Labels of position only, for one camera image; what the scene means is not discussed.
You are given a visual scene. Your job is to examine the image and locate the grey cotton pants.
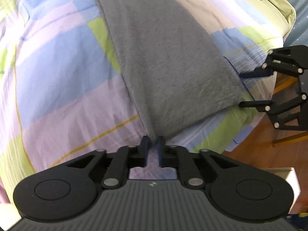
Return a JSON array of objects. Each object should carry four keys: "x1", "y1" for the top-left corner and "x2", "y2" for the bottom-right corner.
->
[{"x1": 95, "y1": 0, "x2": 244, "y2": 139}]

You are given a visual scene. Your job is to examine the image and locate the white wooden chair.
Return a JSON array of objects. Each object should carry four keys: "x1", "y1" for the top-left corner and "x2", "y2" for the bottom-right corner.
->
[{"x1": 269, "y1": 74, "x2": 307, "y2": 199}]

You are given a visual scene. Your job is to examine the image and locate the green covered sofa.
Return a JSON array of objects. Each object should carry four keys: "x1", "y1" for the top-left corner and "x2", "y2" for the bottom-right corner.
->
[{"x1": 247, "y1": 0, "x2": 296, "y2": 40}]

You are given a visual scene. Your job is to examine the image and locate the blue curtain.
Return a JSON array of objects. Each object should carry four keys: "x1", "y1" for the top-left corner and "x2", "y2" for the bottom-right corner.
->
[{"x1": 285, "y1": 0, "x2": 307, "y2": 46}]

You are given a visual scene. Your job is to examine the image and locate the plaid patchwork bedsheet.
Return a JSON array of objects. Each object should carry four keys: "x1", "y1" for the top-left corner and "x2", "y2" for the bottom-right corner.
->
[{"x1": 1, "y1": 0, "x2": 285, "y2": 199}]

